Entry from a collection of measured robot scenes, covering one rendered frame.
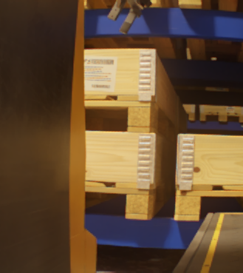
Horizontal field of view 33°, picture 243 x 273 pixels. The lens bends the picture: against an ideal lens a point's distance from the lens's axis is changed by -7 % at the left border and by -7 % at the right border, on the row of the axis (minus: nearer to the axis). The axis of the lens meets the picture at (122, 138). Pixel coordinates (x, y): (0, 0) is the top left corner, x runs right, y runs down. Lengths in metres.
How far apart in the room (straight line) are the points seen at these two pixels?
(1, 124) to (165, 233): 1.36
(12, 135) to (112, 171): 1.23
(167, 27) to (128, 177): 0.65
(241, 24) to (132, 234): 1.02
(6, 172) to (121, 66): 1.30
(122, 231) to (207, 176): 0.42
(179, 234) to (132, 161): 0.37
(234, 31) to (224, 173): 0.61
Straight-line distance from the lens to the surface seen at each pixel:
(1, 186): 0.46
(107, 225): 1.79
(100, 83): 1.73
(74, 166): 0.71
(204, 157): 1.66
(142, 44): 2.87
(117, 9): 1.29
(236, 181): 1.67
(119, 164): 1.69
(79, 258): 0.78
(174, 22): 1.83
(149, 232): 1.77
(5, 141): 0.47
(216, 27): 1.82
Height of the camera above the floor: 0.52
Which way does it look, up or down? 3 degrees up
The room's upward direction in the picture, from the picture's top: 2 degrees clockwise
